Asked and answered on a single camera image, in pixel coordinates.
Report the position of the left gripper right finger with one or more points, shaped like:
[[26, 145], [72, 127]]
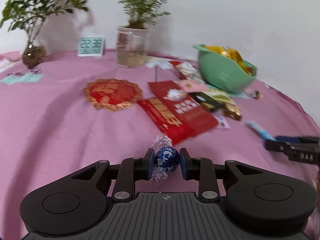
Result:
[[201, 170]]

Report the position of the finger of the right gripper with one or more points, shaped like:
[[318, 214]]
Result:
[[291, 140], [279, 146]]

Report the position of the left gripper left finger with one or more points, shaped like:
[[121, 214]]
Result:
[[129, 172]]

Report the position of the blue white wafer stick pack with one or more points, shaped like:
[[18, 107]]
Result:
[[260, 131]]

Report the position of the blue foil chocolate ball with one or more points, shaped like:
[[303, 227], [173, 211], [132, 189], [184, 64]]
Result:
[[166, 159]]

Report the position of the yellow chips bag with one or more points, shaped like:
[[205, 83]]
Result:
[[233, 55]]

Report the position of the person's right hand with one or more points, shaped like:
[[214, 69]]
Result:
[[318, 182]]

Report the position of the small purple white sachet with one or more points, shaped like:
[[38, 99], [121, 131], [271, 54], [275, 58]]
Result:
[[222, 123]]

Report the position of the dark red flat packet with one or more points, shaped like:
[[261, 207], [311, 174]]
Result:
[[184, 106]]

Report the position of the red chinese snack pack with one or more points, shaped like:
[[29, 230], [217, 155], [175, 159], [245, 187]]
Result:
[[167, 121]]

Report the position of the gold wrapped chocolate ball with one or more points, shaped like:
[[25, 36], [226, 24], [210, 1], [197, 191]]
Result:
[[256, 95]]

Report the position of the black chocolate bar wrapper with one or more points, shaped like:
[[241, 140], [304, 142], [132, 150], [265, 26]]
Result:
[[207, 102]]

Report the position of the red gold round coaster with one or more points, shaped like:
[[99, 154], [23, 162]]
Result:
[[112, 94]]

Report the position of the pink small snack packet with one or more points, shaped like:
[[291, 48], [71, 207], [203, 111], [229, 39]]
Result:
[[192, 86]]

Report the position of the pink tablecloth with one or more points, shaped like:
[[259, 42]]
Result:
[[49, 130]]

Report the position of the green plastic bowl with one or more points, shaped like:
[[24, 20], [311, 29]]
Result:
[[223, 72]]

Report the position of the red white candy bag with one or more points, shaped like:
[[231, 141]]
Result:
[[187, 71]]

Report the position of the white digital clock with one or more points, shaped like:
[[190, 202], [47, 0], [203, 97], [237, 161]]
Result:
[[91, 46]]

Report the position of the fine-leaf plant in clear cup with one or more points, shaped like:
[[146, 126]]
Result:
[[133, 39]]

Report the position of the broad-leaf plant in glass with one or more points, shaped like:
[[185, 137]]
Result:
[[30, 16]]

